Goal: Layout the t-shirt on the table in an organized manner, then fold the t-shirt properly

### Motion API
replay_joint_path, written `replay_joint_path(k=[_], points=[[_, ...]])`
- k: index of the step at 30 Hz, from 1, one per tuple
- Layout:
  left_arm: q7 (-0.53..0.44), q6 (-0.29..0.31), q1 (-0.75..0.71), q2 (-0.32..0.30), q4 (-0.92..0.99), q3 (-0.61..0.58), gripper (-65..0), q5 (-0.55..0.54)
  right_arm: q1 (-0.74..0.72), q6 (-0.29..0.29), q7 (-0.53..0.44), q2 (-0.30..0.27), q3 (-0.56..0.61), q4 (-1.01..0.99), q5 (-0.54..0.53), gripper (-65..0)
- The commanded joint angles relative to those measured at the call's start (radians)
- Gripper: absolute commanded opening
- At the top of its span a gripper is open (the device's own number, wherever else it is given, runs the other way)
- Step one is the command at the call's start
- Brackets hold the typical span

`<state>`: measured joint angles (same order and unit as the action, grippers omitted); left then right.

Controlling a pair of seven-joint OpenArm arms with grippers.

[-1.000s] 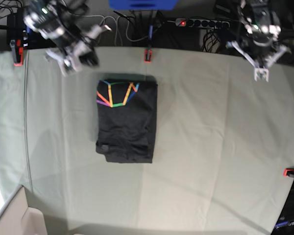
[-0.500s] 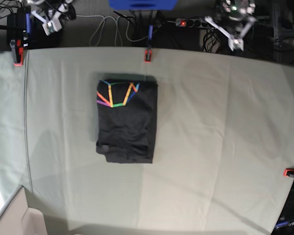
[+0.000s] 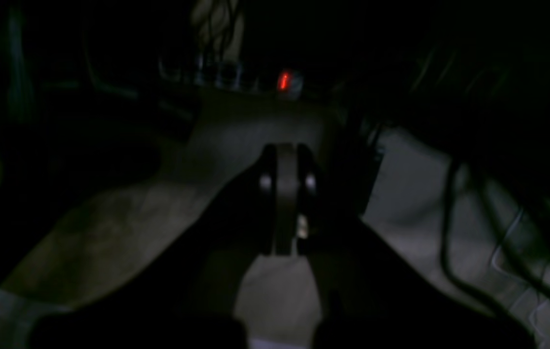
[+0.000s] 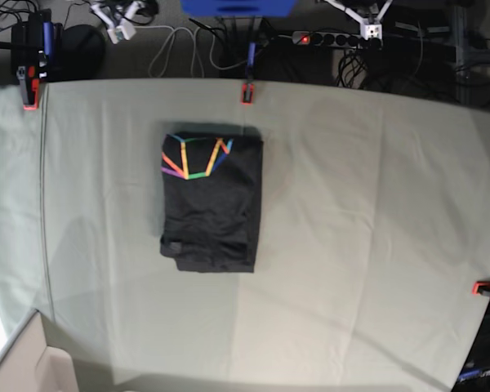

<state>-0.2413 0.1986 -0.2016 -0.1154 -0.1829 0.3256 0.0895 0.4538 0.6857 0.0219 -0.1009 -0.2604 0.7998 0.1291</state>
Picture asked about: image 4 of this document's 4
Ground black round base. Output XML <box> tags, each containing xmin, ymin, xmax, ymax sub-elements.
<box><xmin>48</xmin><ymin>24</ymin><xmax>106</xmax><ymax>82</ymax></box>

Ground black equipment boxes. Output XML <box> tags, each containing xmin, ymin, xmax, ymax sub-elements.
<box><xmin>383</xmin><ymin>6</ymin><xmax>456</xmax><ymax>63</ymax></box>

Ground red black clamp middle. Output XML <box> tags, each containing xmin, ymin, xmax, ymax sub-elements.
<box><xmin>241</xmin><ymin>82</ymin><xmax>254</xmax><ymax>105</ymax></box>

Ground red black clamp left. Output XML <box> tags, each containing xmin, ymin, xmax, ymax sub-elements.
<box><xmin>16</xmin><ymin>65</ymin><xmax>40</xmax><ymax>110</ymax></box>

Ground blue box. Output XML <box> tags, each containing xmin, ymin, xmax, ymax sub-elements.
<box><xmin>180</xmin><ymin>0</ymin><xmax>296</xmax><ymax>17</ymax></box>

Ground dark grey t-shirt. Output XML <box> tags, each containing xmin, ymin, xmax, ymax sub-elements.
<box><xmin>160</xmin><ymin>131</ymin><xmax>264</xmax><ymax>273</ymax></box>

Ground light green table cloth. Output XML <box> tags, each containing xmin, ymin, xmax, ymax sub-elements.
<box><xmin>0</xmin><ymin>79</ymin><xmax>490</xmax><ymax>391</ymax></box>

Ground white cable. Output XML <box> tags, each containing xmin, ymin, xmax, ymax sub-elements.
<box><xmin>130</xmin><ymin>24</ymin><xmax>254</xmax><ymax>78</ymax></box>

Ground black power strip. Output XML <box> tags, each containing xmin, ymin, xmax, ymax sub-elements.
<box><xmin>291</xmin><ymin>30</ymin><xmax>383</xmax><ymax>51</ymax></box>

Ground beige table frame corner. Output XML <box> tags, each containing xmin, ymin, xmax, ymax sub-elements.
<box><xmin>0</xmin><ymin>310</ymin><xmax>78</xmax><ymax>392</ymax></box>

